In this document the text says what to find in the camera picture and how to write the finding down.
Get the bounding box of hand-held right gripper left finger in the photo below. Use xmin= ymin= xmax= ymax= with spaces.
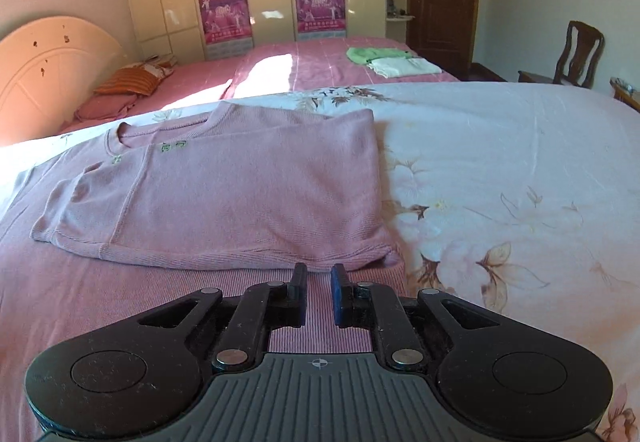
xmin=137 ymin=263 xmax=308 ymax=373

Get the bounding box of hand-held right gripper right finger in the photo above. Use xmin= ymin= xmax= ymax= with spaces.
xmin=331 ymin=263 xmax=502 ymax=371

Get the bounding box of pink ribbed sweater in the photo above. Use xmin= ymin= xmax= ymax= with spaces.
xmin=0 ymin=101 xmax=408 ymax=428

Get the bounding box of white floral quilt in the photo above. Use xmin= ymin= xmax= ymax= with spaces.
xmin=0 ymin=81 xmax=640 ymax=442

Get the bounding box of pink bed sheet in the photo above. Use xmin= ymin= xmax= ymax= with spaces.
xmin=50 ymin=36 xmax=463 ymax=133

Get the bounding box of white folded cloth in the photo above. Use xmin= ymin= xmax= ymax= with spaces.
xmin=367 ymin=57 xmax=443 ymax=79

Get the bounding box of green folded cloth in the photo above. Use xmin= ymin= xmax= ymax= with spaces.
xmin=346 ymin=46 xmax=418 ymax=66

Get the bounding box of pink pillow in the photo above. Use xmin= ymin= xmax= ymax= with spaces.
xmin=74 ymin=92 xmax=142 ymax=122

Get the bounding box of orange striped pillow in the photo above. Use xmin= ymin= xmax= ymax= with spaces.
xmin=94 ymin=58 xmax=177 ymax=97

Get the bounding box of cream wooden headboard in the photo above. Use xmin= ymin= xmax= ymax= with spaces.
xmin=0 ymin=15 xmax=126 ymax=148

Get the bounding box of dark wooden chair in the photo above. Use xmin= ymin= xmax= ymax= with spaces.
xmin=517 ymin=20 xmax=606 ymax=90

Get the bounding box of wooden side table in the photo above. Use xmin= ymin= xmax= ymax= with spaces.
xmin=610 ymin=77 xmax=640 ymax=113

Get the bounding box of purple wall calendar poster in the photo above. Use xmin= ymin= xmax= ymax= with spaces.
xmin=197 ymin=0 xmax=253 ymax=60
xmin=294 ymin=0 xmax=348 ymax=40

